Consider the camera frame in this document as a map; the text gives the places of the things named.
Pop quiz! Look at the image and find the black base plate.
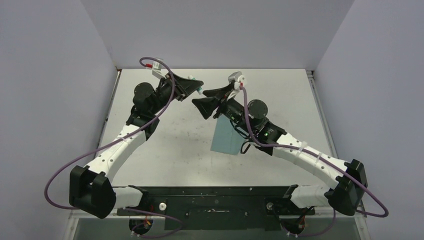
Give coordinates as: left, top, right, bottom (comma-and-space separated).
135, 186, 316, 231

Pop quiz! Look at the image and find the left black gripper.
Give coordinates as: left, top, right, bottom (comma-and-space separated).
149, 71, 203, 115

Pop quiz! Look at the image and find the green white glue stick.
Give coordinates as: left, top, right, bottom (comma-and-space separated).
188, 75, 204, 95

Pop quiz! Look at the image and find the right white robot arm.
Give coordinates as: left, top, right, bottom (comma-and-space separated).
192, 86, 368, 216

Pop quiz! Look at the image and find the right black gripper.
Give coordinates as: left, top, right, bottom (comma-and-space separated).
193, 84, 254, 134

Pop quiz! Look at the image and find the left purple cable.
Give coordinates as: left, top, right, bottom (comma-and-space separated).
44, 57, 185, 239

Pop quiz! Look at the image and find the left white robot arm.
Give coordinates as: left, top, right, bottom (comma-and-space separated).
69, 73, 204, 219

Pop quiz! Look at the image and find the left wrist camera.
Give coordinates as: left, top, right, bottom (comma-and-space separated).
151, 58, 164, 80

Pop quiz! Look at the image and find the teal envelope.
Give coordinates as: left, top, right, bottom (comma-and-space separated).
210, 115, 244, 155

